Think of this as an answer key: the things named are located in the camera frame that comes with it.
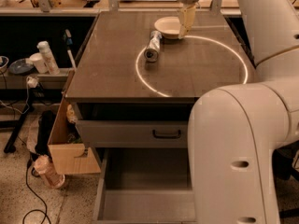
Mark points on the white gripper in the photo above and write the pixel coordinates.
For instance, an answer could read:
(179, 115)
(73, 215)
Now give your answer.
(186, 17)

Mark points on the silver redbull can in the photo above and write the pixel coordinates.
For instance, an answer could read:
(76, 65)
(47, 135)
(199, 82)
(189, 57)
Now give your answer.
(152, 50)

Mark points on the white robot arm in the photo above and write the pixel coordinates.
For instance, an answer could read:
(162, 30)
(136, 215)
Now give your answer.
(234, 130)

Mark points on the grey drawer cabinet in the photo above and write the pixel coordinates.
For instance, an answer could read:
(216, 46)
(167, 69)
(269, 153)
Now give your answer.
(113, 68)

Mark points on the grey upper drawer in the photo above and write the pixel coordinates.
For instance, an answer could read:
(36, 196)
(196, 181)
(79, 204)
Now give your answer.
(131, 125)

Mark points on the grey open middle drawer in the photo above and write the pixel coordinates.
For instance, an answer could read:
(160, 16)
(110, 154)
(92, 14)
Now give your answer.
(144, 186)

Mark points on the white paper bowl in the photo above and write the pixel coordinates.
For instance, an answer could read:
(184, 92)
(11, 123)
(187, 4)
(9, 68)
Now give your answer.
(169, 27)

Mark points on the white spray bottle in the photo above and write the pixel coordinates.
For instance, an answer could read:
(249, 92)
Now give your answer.
(50, 62)

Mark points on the white paper cup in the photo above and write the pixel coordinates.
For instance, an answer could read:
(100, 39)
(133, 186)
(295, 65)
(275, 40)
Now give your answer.
(38, 62)

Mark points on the white power adapter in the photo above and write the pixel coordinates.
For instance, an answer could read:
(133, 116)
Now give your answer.
(32, 82)

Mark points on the dark blue plate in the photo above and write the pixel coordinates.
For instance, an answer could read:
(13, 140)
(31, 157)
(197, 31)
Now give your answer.
(21, 67)

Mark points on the cardboard box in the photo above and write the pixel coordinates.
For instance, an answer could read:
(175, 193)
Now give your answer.
(70, 157)

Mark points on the small bowl at edge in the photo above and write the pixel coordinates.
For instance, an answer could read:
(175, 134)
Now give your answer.
(3, 63)

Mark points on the clear plastic bottle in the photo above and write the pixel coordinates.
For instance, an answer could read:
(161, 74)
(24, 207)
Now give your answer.
(45, 168)

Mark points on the black table leg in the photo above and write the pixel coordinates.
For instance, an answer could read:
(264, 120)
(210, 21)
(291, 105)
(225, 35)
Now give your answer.
(16, 126)

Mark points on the blue handled brush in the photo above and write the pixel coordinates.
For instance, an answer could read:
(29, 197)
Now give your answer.
(69, 43)

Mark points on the black drawer handle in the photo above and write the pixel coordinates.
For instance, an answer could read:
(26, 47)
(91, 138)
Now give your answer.
(175, 135)

